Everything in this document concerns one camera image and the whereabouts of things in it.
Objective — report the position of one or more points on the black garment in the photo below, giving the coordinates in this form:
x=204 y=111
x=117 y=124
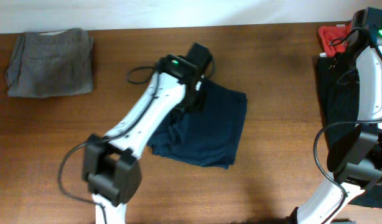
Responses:
x=340 y=103

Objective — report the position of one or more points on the navy blue shorts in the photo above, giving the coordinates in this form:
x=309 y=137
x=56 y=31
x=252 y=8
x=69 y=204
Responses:
x=208 y=136

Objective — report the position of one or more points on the folded grey shorts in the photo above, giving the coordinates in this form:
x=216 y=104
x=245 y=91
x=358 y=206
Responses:
x=50 y=64

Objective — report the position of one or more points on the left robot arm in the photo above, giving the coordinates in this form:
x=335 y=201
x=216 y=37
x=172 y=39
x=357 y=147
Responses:
x=111 y=166

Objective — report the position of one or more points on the red garment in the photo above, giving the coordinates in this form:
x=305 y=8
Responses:
x=329 y=33

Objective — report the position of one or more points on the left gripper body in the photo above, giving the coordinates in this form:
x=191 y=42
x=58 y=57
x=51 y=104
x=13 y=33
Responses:
x=193 y=100

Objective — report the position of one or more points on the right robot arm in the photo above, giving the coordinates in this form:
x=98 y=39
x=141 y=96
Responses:
x=354 y=160

